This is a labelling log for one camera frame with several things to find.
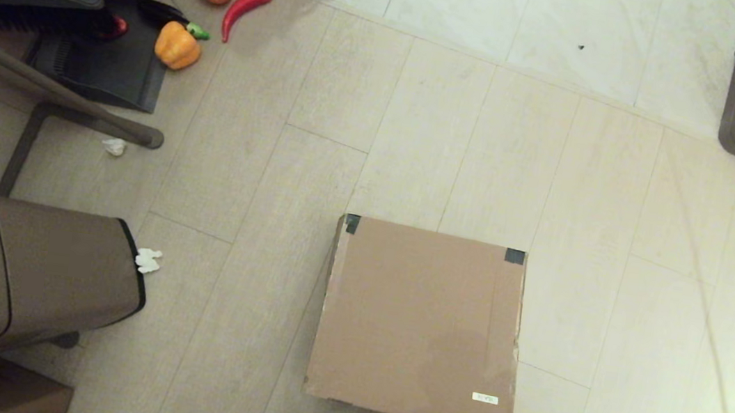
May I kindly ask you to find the black plastic dustpan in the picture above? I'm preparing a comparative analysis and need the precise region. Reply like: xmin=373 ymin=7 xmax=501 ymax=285
xmin=23 ymin=0 xmax=190 ymax=117

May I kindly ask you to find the brown trash bin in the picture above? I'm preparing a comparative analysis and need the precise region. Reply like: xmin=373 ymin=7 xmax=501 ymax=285
xmin=0 ymin=193 xmax=157 ymax=400

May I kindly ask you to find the orange toy bell pepper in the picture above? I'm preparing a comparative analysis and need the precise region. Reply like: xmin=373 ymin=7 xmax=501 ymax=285
xmin=152 ymin=19 xmax=205 ymax=74

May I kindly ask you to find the brown metal furniture frame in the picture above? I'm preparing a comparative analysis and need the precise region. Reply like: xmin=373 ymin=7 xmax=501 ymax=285
xmin=0 ymin=21 xmax=176 ymax=216

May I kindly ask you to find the dark toy eggplant green stem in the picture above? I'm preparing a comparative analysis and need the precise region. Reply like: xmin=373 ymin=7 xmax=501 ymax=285
xmin=135 ymin=0 xmax=214 ymax=42

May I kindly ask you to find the red toy chili pepper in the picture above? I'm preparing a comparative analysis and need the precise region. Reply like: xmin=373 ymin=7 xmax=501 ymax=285
xmin=220 ymin=0 xmax=275 ymax=49

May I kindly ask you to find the brown cardboard shoe box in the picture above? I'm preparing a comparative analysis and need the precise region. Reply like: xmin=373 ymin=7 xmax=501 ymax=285
xmin=300 ymin=210 xmax=536 ymax=413

